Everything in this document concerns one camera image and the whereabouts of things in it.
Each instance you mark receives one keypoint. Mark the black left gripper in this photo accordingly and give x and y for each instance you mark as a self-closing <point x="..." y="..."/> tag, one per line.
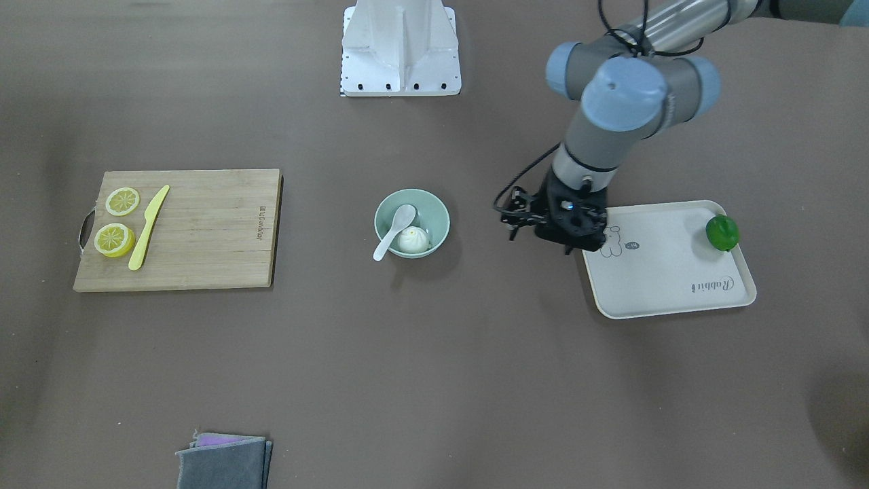
<point x="547" y="204"/>

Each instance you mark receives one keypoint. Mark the white steamed bun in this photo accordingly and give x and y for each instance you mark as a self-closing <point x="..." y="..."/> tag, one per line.
<point x="412" y="240"/>

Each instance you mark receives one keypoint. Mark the white ceramic spoon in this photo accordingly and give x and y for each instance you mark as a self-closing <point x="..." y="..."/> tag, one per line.
<point x="403" y="217"/>

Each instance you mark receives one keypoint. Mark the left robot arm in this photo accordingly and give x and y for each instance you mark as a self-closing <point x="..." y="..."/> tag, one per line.
<point x="637" y="80"/>

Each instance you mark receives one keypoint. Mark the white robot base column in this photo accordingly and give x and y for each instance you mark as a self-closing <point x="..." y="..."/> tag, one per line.
<point x="399" y="48"/>

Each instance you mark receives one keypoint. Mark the mint green bowl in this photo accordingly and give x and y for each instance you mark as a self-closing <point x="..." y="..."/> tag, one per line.
<point x="431" y="217"/>

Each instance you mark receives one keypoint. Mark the white rectangular tray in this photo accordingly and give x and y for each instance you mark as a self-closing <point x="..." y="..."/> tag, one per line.
<point x="657" y="260"/>

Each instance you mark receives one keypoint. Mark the green lime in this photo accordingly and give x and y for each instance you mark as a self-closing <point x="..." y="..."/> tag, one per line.
<point x="722" y="232"/>

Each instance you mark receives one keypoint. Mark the wooden cutting board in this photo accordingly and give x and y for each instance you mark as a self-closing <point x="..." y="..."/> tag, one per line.
<point x="216" y="230"/>

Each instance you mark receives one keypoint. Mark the grey folded cloth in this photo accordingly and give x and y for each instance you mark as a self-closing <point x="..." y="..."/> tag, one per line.
<point x="219" y="460"/>

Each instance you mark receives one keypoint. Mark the yellow plastic knife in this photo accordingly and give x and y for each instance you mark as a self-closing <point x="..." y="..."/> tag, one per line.
<point x="152" y="211"/>

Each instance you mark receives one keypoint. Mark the lemon slice far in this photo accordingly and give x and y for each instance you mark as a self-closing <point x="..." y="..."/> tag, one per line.
<point x="122" y="201"/>

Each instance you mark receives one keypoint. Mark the lemon slice near edge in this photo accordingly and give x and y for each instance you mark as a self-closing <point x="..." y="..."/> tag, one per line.
<point x="114" y="240"/>

